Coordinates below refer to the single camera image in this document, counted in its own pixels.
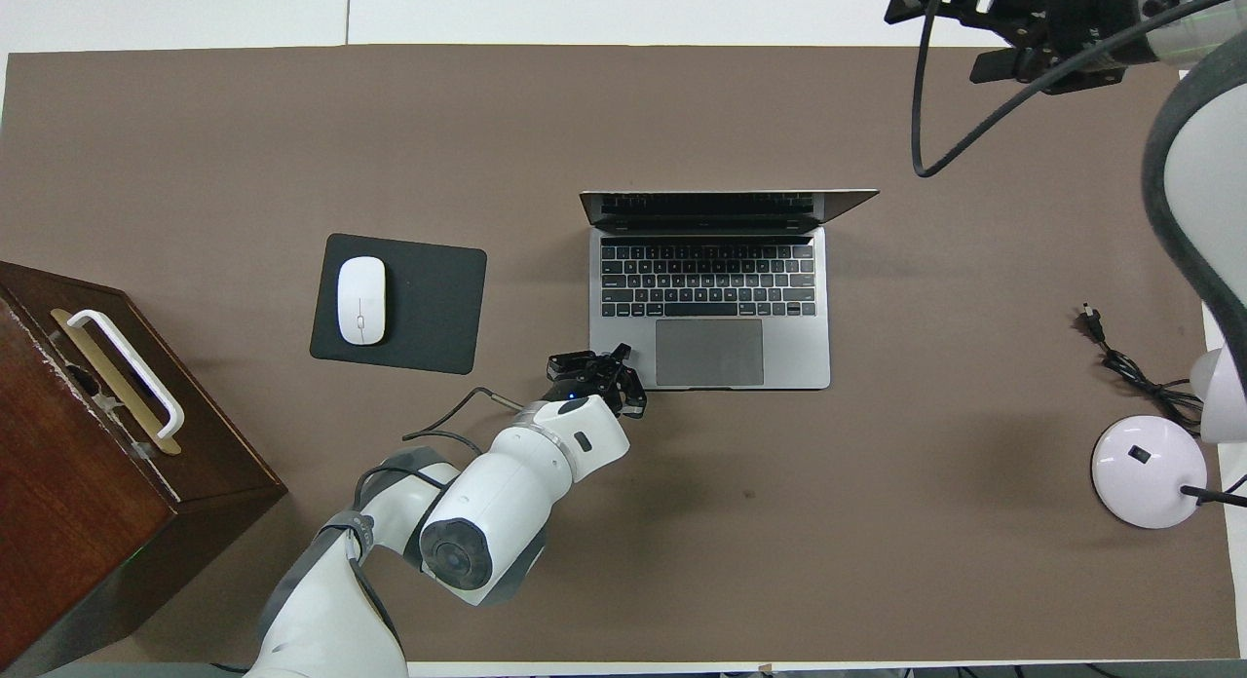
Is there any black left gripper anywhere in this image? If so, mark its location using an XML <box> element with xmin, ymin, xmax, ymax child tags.
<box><xmin>544</xmin><ymin>343</ymin><xmax>649</xmax><ymax>419</ymax></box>

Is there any black lamp power cable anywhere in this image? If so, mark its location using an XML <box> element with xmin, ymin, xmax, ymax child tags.
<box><xmin>1079</xmin><ymin>304</ymin><xmax>1204</xmax><ymax>431</ymax></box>

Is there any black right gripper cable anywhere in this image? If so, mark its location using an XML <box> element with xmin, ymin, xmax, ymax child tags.
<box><xmin>911</xmin><ymin>0</ymin><xmax>1247</xmax><ymax>179</ymax></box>

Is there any black mouse pad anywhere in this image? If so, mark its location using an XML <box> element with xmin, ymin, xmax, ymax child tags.
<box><xmin>310</xmin><ymin>233</ymin><xmax>488</xmax><ymax>376</ymax></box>

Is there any white box handle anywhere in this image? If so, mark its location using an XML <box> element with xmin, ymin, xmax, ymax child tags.
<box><xmin>66</xmin><ymin>310</ymin><xmax>186</xmax><ymax>439</ymax></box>

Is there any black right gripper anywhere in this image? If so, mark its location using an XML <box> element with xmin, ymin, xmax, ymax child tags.
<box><xmin>884</xmin><ymin>0</ymin><xmax>1156</xmax><ymax>95</ymax></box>

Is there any gold handle plate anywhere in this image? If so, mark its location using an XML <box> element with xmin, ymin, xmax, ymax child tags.
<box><xmin>49</xmin><ymin>308</ymin><xmax>183</xmax><ymax>457</ymax></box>

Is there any silver laptop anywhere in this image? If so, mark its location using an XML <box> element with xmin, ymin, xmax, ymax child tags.
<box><xmin>580</xmin><ymin>189</ymin><xmax>880</xmax><ymax>392</ymax></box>

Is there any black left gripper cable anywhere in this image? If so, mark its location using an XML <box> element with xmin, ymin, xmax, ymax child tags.
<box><xmin>402</xmin><ymin>386</ymin><xmax>532</xmax><ymax>455</ymax></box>

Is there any brown wooden box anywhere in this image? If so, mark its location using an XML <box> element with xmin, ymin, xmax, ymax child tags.
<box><xmin>0</xmin><ymin>261</ymin><xmax>288</xmax><ymax>677</ymax></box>

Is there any white computer mouse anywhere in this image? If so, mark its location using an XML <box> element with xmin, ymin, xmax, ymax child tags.
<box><xmin>337</xmin><ymin>256</ymin><xmax>388</xmax><ymax>347</ymax></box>

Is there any white desk lamp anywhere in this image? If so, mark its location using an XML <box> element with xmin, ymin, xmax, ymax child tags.
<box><xmin>1091</xmin><ymin>347</ymin><xmax>1247</xmax><ymax>530</ymax></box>

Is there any large brown table mat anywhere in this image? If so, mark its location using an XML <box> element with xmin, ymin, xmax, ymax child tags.
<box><xmin>0</xmin><ymin>45</ymin><xmax>1240</xmax><ymax>664</ymax></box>

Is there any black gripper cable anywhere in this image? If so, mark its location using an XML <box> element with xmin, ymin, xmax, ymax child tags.
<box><xmin>911</xmin><ymin>0</ymin><xmax>1247</xmax><ymax>179</ymax></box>
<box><xmin>402</xmin><ymin>386</ymin><xmax>532</xmax><ymax>455</ymax></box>

